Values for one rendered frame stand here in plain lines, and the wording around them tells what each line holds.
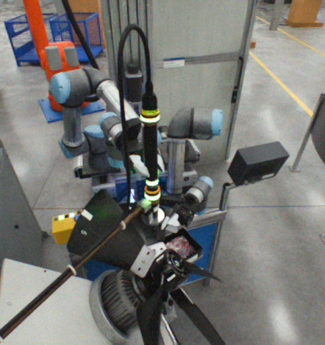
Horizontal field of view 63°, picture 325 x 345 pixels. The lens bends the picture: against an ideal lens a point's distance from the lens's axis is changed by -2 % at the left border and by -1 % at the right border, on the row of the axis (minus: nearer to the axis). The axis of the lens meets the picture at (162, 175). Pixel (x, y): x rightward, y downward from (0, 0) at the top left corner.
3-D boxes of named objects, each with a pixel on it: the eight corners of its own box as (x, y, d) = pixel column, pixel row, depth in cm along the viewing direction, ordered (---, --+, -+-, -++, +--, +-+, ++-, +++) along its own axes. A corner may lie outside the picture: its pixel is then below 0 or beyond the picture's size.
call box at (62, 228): (58, 247, 123) (52, 232, 116) (57, 231, 130) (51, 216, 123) (92, 238, 127) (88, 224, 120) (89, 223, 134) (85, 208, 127)
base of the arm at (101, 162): (87, 155, 168) (85, 142, 161) (112, 152, 170) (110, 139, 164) (88, 170, 156) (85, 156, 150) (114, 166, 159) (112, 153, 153)
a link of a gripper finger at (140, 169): (150, 189, 72) (140, 169, 78) (149, 172, 68) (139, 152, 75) (139, 192, 71) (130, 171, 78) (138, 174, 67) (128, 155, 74)
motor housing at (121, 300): (149, 344, 93) (176, 325, 90) (99, 341, 78) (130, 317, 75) (132, 286, 110) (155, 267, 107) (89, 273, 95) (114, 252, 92)
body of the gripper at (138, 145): (153, 169, 81) (136, 149, 89) (152, 145, 76) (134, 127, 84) (130, 177, 78) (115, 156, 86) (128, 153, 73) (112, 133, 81)
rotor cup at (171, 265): (149, 308, 81) (180, 284, 78) (128, 267, 88) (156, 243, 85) (170, 301, 93) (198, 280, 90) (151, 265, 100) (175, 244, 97)
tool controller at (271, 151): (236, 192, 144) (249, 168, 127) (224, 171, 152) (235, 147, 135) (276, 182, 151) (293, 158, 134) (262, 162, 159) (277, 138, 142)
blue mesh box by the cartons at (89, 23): (58, 65, 652) (47, 20, 590) (73, 51, 748) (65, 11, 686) (92, 65, 649) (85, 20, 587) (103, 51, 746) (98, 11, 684)
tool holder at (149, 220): (151, 234, 79) (150, 211, 73) (133, 223, 82) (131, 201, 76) (168, 215, 85) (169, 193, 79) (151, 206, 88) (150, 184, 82)
